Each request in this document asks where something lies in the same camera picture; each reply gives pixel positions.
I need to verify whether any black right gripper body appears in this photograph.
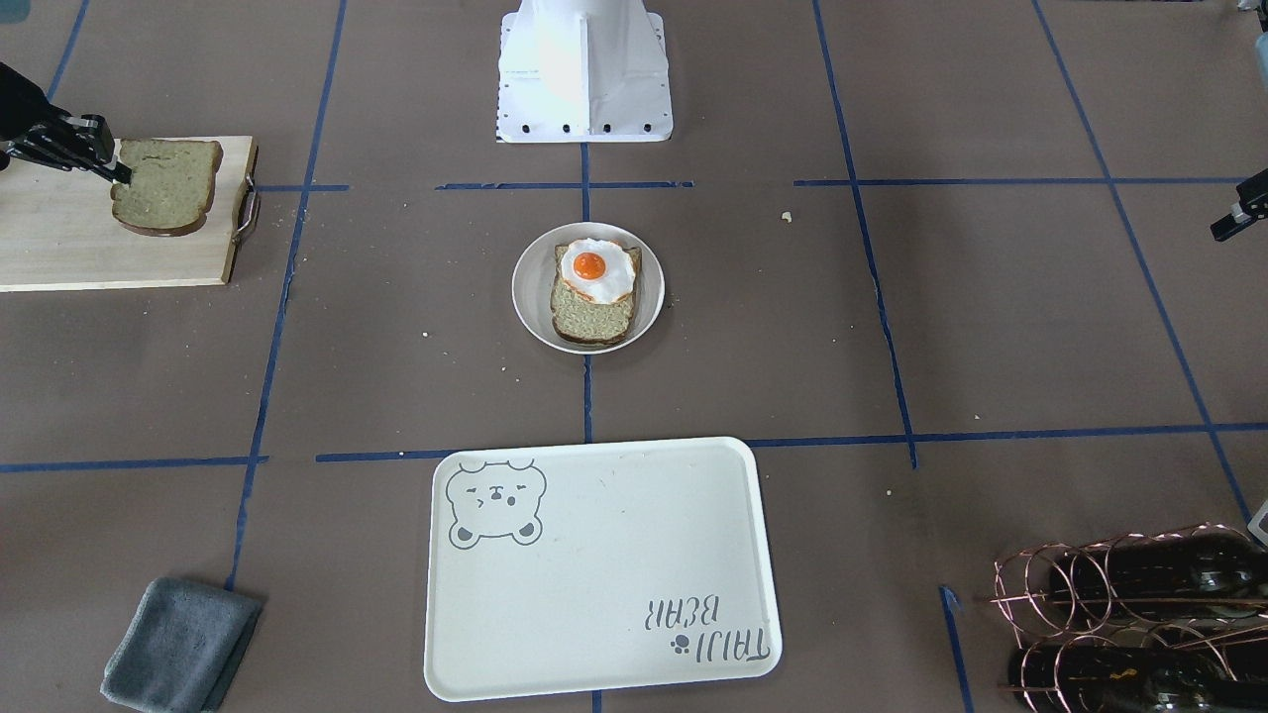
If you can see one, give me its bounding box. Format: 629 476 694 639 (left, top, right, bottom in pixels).
1 63 115 173

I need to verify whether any bread slice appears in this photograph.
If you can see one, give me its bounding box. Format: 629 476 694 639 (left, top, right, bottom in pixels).
552 241 640 344
110 140 223 239

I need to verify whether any white round plate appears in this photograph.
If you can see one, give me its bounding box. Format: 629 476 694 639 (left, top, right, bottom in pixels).
511 222 667 354

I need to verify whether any white bear tray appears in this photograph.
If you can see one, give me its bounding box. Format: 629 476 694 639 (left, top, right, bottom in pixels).
424 436 784 702

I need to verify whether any wooden cutting board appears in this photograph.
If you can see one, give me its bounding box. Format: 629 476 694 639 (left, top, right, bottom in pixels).
1 136 257 292

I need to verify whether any dark wine bottle upper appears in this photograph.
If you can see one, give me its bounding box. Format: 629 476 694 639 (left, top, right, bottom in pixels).
1046 529 1267 623

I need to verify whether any dark wine bottle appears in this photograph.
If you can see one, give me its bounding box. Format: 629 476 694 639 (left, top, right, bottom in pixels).
1046 529 1267 623
1006 644 1267 712

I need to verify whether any grey folded cloth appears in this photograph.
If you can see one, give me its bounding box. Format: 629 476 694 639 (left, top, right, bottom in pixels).
100 577 264 712

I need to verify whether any fried egg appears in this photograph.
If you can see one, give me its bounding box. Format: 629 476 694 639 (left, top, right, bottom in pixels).
558 239 637 304

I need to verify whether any dark wine bottle lower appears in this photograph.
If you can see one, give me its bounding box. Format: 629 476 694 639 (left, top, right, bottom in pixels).
1006 644 1267 712

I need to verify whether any copper wire bottle rack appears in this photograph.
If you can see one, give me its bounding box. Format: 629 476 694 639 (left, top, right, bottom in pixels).
992 523 1265 712

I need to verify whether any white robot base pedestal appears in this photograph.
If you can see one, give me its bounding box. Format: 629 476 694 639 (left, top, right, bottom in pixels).
495 1 675 145

